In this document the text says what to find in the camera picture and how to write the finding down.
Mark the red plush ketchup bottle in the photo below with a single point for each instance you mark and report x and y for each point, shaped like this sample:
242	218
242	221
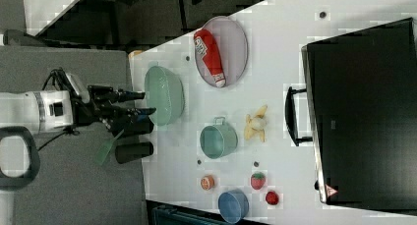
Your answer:
208	58

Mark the green slotted spatula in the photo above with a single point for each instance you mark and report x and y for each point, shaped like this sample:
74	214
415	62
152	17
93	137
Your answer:
106	148

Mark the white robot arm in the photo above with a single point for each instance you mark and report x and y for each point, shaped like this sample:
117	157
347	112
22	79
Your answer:
29	114

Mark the peeled plush banana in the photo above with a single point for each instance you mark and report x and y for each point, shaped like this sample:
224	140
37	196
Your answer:
255	125

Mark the blue plastic cup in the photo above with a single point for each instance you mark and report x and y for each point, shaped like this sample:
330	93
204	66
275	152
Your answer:
233	206

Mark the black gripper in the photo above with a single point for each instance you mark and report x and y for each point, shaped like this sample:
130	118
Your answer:
102	108

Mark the green metal cup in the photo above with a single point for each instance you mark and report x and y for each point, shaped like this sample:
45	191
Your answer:
219	139

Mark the grey oval plate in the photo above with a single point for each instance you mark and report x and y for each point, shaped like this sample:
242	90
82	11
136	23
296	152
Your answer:
232	43

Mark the small black cup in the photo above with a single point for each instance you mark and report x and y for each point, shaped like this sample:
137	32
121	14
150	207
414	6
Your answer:
129	152

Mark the green plastic colander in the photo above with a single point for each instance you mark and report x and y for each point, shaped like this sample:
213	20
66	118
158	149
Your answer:
164	92

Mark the black toaster oven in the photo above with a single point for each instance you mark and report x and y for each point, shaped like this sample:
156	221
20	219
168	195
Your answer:
361	92

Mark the plush strawberry toy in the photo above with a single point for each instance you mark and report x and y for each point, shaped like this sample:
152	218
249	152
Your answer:
258	180

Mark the small red fruit toy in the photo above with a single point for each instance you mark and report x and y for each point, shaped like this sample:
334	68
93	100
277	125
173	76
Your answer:
272	198

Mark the orange slice toy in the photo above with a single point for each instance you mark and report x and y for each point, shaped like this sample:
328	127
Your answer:
207	182

